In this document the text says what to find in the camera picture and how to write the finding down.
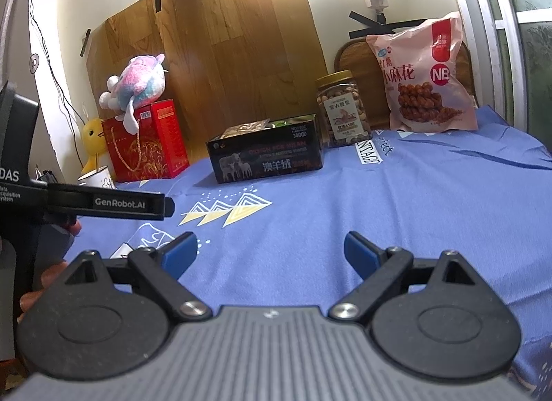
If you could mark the blue printed bedsheet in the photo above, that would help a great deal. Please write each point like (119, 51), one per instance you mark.
(302, 220)

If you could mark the beige snack packet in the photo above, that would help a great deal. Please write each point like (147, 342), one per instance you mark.
(246, 128)

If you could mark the person's left hand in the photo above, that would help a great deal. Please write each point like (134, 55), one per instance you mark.
(54, 273)

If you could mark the wood-grain wall panel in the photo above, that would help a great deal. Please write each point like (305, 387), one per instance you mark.
(224, 60)

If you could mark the light green snack packet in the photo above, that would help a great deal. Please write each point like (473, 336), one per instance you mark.
(282, 123)

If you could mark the black cardboard box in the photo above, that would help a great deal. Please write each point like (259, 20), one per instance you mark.
(267, 163)

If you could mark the white window frame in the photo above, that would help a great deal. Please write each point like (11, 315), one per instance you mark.
(496, 38)

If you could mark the pastel plush toy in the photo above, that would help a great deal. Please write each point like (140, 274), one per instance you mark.
(138, 81)

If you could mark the red gift bag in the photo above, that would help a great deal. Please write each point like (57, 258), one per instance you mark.
(149, 146)

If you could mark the pink twisted snack bag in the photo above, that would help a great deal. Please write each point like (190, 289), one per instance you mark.
(425, 77)

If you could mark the white cup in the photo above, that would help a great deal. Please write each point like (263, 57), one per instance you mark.
(97, 179)

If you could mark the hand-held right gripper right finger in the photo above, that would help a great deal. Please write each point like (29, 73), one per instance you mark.
(360, 254)

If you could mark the yellow duck toy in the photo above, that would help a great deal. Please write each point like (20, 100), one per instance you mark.
(92, 142)

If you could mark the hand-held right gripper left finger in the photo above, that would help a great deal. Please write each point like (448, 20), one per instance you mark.
(179, 251)

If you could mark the small black adapter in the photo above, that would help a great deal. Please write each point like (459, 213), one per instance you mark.
(46, 177)

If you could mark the nut jar with gold lid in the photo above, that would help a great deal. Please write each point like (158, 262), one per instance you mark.
(343, 112)

